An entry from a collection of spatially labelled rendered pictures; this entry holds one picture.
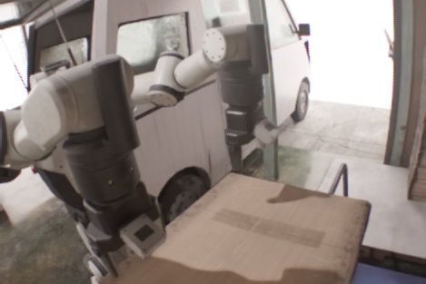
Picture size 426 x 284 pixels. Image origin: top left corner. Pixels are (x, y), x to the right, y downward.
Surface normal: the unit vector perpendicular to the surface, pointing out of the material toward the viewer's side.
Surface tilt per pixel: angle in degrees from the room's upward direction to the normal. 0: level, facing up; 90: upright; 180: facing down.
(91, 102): 90
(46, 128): 90
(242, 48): 90
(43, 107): 90
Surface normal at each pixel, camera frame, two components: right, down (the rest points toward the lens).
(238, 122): -0.58, 0.37
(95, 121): 0.90, 0.04
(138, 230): 0.29, -0.73
